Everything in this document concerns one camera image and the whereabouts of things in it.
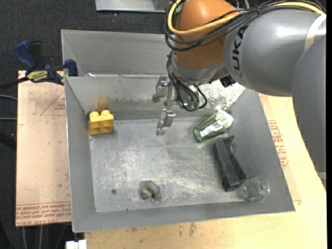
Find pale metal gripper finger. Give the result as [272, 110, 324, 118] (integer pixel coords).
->
[152, 75, 170, 104]
[156, 108, 176, 137]

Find clear green-tinted glass cup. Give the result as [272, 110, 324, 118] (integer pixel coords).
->
[192, 109, 234, 143]

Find grey metal bin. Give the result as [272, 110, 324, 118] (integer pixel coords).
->
[61, 29, 296, 233]

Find yellow toy brick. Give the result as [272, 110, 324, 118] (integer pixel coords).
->
[88, 109, 115, 136]

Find grey and tan small toy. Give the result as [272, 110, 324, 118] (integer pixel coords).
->
[139, 180, 162, 202]

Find dark green flat block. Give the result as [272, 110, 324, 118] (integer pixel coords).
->
[212, 135, 247, 192]

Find brown cardboard board red print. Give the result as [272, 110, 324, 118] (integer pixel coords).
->
[15, 70, 303, 228]

